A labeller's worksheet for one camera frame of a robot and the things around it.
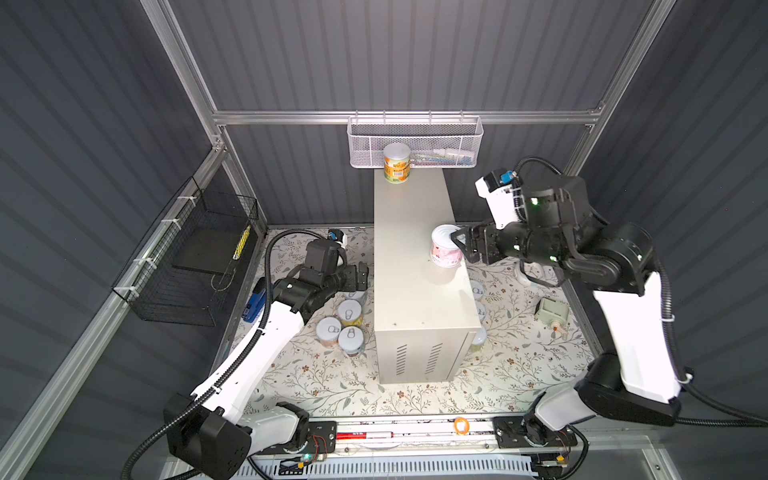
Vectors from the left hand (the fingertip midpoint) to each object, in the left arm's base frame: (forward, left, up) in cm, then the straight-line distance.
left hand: (352, 268), depth 77 cm
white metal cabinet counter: (-20, -16, +10) cm, 27 cm away
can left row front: (-11, +2, -19) cm, 22 cm away
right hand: (-9, -24, +22) cm, 34 cm away
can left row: (-3, +2, -18) cm, 19 cm away
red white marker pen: (-34, -2, -24) cm, 42 cm away
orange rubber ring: (-34, -27, -24) cm, 50 cm away
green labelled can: (-8, +9, -19) cm, 23 cm away
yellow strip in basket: (+8, +30, +3) cm, 31 cm away
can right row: (-4, -38, -18) cm, 42 cm away
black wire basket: (-2, +42, +4) cm, 42 cm away
